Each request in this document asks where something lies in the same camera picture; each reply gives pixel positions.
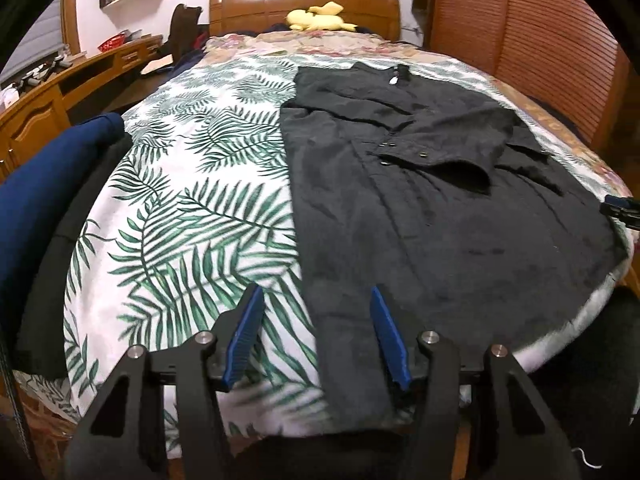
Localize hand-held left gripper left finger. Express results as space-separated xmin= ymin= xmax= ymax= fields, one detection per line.
xmin=62 ymin=284 xmax=266 ymax=480

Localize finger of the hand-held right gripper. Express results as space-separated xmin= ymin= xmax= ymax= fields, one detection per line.
xmin=600 ymin=197 xmax=640 ymax=233

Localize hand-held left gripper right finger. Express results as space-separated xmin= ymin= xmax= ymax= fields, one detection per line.
xmin=369 ymin=285 xmax=573 ymax=480

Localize black button shirt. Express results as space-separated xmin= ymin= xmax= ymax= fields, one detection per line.
xmin=280 ymin=62 xmax=631 ymax=433

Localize dark blue bed sheet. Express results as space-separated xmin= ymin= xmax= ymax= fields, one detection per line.
xmin=520 ymin=87 xmax=601 ymax=136

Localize bed with leaf-print cover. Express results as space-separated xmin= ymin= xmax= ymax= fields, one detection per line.
xmin=20 ymin=52 xmax=631 ymax=456

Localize person's dark clothing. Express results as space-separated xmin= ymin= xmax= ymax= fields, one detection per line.
xmin=542 ymin=284 xmax=640 ymax=480

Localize black folded garment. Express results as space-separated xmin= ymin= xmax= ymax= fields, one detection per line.
xmin=12 ymin=132 xmax=133 ymax=380

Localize wooden louvred wardrobe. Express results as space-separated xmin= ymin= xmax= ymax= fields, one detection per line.
xmin=412 ymin=0 xmax=640 ymax=156

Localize wooden desk with cabinets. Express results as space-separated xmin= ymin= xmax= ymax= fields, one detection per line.
xmin=0 ymin=34 xmax=166 ymax=181

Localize dark wooden chair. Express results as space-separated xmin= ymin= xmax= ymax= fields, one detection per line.
xmin=140 ymin=4 xmax=208 ymax=78

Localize red bowl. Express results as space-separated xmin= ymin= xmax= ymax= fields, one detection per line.
xmin=97 ymin=31 xmax=128 ymax=52

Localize wooden bed headboard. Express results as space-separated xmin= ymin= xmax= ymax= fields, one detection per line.
xmin=209 ymin=0 xmax=401 ymax=41

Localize yellow plush toy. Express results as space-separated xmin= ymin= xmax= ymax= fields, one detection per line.
xmin=285 ymin=2 xmax=358 ymax=32

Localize black tools on desk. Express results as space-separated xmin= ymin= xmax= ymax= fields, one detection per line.
xmin=15 ymin=56 xmax=72 ymax=92

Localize grey window blind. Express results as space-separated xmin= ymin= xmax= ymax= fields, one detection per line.
xmin=0 ymin=7 xmax=68 ymax=78

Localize wooden window frame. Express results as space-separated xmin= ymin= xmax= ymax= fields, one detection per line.
xmin=60 ymin=0 xmax=84 ymax=58

